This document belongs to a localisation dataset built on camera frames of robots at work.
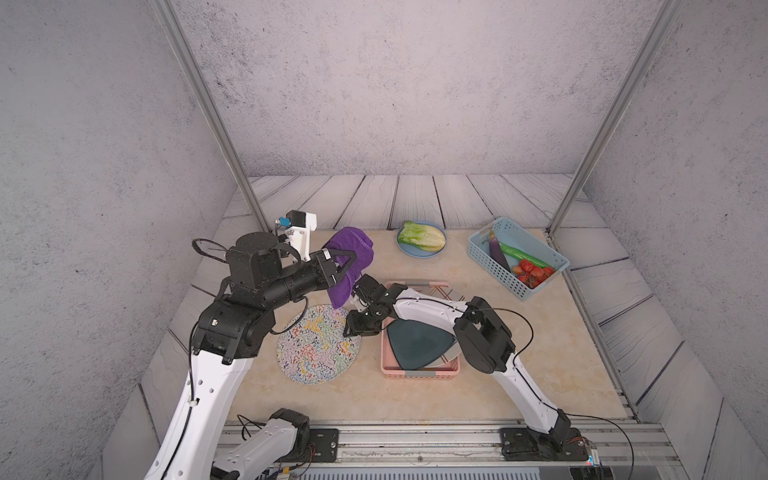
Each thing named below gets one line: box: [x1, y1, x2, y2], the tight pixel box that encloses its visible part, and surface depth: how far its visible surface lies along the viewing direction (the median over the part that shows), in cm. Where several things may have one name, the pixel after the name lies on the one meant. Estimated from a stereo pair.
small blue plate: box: [396, 221, 447, 259], surface depth 115 cm
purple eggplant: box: [489, 230, 511, 273], surface depth 113 cm
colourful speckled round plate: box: [277, 304, 362, 385], surface depth 90 cm
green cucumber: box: [499, 242, 554, 269], surface depth 113 cm
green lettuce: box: [398, 221, 446, 252], surface depth 114 cm
